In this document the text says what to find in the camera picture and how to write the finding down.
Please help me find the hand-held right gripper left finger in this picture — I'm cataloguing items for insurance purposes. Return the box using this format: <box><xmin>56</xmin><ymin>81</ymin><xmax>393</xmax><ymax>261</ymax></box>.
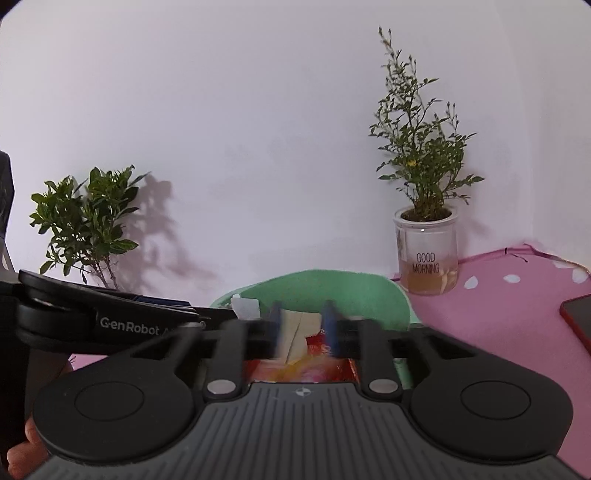
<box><xmin>106</xmin><ymin>302</ymin><xmax>283</xmax><ymax>400</ymax></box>

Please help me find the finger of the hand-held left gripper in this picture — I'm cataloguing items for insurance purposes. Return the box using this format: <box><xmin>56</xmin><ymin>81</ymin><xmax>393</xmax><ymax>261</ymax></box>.
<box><xmin>133</xmin><ymin>295</ymin><xmax>239</xmax><ymax>325</ymax></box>

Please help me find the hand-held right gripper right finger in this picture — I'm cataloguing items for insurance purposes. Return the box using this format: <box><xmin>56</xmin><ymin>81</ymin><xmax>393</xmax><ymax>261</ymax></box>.
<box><xmin>323</xmin><ymin>300</ymin><xmax>509</xmax><ymax>398</ymax></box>

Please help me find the cream packet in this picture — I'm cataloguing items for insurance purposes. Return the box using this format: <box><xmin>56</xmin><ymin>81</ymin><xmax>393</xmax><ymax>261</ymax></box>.
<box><xmin>281</xmin><ymin>310</ymin><xmax>321</xmax><ymax>365</ymax></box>

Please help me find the white snack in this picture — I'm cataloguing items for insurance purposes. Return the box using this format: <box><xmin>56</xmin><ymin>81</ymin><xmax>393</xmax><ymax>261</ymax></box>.
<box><xmin>231</xmin><ymin>295</ymin><xmax>259</xmax><ymax>320</ymax></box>

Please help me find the green plastic bowl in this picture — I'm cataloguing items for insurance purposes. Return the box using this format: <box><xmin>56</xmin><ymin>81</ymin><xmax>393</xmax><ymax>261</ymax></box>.
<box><xmin>210</xmin><ymin>270</ymin><xmax>421</xmax><ymax>391</ymax></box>

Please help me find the person's left hand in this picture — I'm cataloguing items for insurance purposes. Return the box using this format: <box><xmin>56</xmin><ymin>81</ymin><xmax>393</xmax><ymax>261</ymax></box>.
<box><xmin>7</xmin><ymin>416</ymin><xmax>50</xmax><ymax>480</ymax></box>

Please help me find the broad-leaf plant in glass vase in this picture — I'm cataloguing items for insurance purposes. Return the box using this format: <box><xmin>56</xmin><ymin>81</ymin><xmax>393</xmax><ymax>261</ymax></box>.
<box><xmin>30</xmin><ymin>165</ymin><xmax>151</xmax><ymax>291</ymax></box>

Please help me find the small-leaf plant in printed jar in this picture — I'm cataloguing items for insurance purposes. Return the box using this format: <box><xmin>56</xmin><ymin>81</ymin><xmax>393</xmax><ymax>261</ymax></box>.
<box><xmin>369</xmin><ymin>27</ymin><xmax>485</xmax><ymax>296</ymax></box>

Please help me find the pink printed mat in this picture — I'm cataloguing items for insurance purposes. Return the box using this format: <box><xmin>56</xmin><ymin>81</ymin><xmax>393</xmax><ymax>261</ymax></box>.
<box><xmin>69</xmin><ymin>244</ymin><xmax>591</xmax><ymax>467</ymax></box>

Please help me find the red phone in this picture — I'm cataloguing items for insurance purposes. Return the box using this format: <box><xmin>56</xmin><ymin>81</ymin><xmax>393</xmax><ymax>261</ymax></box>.
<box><xmin>560</xmin><ymin>294</ymin><xmax>591</xmax><ymax>356</ymax></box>

